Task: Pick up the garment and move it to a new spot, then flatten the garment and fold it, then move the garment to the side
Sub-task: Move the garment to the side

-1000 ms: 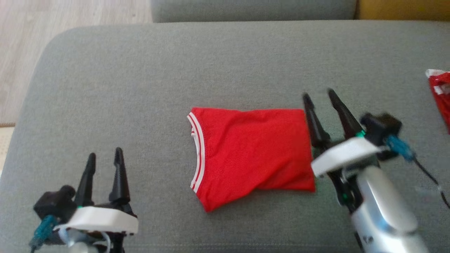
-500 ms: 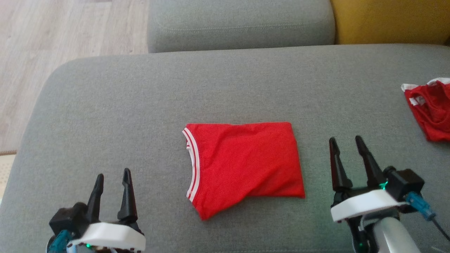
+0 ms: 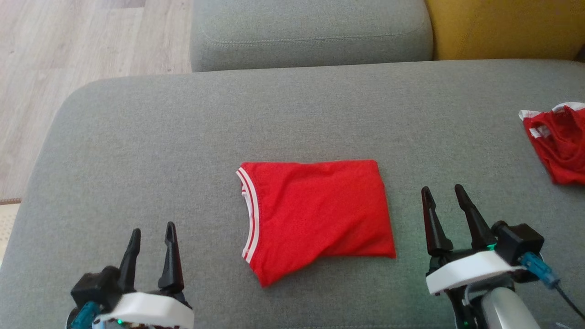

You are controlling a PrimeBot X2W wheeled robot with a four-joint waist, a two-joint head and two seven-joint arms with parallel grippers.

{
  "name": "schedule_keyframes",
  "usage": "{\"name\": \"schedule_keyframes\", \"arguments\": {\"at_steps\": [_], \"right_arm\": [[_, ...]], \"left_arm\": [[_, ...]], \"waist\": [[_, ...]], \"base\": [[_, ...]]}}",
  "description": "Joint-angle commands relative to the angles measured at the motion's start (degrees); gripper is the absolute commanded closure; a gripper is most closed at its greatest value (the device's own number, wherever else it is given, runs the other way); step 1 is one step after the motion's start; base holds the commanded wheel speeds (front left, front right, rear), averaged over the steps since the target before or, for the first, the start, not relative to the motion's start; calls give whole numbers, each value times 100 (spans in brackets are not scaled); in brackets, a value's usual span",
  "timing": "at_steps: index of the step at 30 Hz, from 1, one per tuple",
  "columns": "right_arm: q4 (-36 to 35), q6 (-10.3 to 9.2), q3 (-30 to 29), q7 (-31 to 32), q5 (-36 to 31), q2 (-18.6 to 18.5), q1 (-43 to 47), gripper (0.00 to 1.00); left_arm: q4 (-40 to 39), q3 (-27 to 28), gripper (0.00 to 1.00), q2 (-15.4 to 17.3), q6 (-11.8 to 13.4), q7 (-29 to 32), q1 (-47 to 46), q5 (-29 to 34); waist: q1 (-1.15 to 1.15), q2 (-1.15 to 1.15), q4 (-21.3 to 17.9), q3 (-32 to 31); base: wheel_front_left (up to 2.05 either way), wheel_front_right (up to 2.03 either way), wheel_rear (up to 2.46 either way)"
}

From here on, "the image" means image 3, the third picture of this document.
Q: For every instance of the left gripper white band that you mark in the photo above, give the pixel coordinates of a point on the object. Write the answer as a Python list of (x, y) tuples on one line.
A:
[(146, 310)]

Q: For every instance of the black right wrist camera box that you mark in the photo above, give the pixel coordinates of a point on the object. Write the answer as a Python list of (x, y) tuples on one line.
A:
[(521, 242)]

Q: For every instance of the grey sofa back cushion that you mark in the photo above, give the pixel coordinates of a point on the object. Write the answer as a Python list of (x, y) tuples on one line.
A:
[(311, 32)]

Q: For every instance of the red shirt with white hem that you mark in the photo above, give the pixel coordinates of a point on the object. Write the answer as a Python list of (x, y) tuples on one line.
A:
[(320, 214)]

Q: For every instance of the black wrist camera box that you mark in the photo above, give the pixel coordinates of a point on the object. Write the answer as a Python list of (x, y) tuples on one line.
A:
[(521, 242), (96, 288)]

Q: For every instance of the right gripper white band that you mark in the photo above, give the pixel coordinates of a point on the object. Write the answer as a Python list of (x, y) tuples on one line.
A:
[(466, 272)]

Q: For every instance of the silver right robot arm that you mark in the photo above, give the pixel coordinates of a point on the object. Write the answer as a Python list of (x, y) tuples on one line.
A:
[(507, 310)]

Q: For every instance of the beige rug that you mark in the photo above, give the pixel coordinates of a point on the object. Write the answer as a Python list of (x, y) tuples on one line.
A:
[(7, 228)]

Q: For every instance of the red shorts with white stripe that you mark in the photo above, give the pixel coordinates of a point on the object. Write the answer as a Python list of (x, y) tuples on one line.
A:
[(562, 146)]

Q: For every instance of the yellow sofa cushion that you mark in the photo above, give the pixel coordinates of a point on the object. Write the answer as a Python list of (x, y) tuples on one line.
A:
[(502, 27)]

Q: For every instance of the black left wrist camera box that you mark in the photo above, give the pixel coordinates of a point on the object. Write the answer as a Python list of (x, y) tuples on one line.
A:
[(96, 288)]

